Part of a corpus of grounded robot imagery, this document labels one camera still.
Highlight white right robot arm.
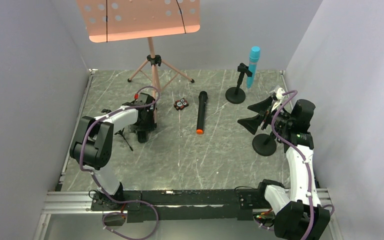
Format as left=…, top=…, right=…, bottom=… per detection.
left=237, top=97, right=331, bottom=240

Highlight blue microphone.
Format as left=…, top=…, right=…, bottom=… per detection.
left=246, top=46, right=261, bottom=89

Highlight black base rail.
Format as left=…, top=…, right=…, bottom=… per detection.
left=87, top=187, right=271, bottom=223

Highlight black silver-grille microphone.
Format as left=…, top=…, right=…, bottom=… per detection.
left=136, top=130, right=149, bottom=144

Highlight black orange-tipped microphone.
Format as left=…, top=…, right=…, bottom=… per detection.
left=196, top=91, right=208, bottom=135

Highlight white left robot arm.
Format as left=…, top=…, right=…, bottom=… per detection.
left=69, top=92, right=157, bottom=201

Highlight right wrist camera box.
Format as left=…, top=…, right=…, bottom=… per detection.
left=268, top=85, right=286, bottom=103

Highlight pink music stand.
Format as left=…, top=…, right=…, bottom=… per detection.
left=75, top=0, right=202, bottom=123

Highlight black shock mount tripod stand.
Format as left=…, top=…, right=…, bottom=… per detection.
left=101, top=108, right=134, bottom=152

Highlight red owl number tile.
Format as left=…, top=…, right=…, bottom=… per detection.
left=173, top=98, right=189, bottom=111

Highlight black round-base mic stand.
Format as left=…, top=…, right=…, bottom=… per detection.
left=251, top=133, right=277, bottom=157
left=225, top=62, right=253, bottom=104

